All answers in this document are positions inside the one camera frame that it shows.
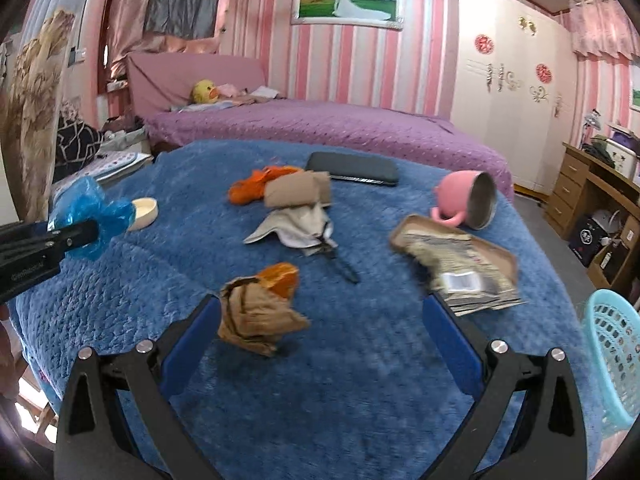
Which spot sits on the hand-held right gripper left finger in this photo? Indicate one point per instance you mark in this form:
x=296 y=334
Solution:
x=192 y=340

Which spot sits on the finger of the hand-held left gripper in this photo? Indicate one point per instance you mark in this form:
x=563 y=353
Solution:
x=77 y=235

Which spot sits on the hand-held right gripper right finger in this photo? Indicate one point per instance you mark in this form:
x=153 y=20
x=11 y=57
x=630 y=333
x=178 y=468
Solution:
x=450 y=340

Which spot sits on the blue plastic bag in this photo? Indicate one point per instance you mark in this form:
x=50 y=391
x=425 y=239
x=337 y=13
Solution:
x=75 y=200

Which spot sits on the orange peel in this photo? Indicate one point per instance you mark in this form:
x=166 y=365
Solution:
x=280 y=280

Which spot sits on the turquoise plastic basket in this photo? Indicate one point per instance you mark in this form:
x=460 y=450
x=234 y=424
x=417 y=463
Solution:
x=612 y=350

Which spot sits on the cream round lid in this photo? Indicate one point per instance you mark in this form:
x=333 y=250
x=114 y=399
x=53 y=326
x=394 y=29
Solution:
x=144 y=212

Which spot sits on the polka dot cloth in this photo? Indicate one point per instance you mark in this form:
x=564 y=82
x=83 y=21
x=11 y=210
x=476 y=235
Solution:
x=120 y=162

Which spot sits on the dark patterned cloth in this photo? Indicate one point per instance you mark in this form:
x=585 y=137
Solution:
x=75 y=145

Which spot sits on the black pen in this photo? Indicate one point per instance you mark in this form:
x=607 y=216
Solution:
x=345 y=267

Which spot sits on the brown floral quilt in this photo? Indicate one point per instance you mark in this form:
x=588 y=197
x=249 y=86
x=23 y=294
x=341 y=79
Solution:
x=35 y=110

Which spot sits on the pink metal-lined cup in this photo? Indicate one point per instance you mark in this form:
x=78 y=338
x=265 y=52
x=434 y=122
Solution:
x=455 y=195

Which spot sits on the grey crumpled cloth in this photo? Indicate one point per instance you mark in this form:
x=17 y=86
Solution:
x=295 y=225

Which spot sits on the black printed bag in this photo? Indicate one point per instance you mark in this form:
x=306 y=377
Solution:
x=587 y=240

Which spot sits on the pink bed headboard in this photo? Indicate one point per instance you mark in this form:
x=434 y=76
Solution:
x=170 y=80

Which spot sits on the yellow duck plush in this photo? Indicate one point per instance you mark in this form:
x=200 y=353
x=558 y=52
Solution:
x=204 y=92

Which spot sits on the wooden desk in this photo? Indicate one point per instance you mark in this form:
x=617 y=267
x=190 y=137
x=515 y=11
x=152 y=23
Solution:
x=567 y=185

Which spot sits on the black smartphone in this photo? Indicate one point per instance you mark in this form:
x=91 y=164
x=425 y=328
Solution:
x=352 y=167

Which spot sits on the pink bedding bundle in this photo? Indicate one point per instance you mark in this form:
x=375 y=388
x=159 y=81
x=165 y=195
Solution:
x=250 y=94

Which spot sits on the white wardrobe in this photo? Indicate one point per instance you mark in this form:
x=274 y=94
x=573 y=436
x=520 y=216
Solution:
x=510 y=125

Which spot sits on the pink satin curtain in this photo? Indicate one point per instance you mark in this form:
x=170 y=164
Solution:
x=125 y=10

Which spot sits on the purple bed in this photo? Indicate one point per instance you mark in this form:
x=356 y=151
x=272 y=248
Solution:
x=325 y=127

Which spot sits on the white storage box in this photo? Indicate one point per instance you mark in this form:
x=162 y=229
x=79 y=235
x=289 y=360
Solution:
x=622 y=152

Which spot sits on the grey curtain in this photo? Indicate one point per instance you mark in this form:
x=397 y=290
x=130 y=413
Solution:
x=182 y=0

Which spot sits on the pink curtain valance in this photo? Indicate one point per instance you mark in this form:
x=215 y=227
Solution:
x=605 y=25

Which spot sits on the small framed wall picture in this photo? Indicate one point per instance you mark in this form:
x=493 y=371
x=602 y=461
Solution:
x=635 y=87

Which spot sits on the large framed wall picture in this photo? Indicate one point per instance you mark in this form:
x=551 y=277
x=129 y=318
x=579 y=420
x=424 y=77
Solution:
x=345 y=2

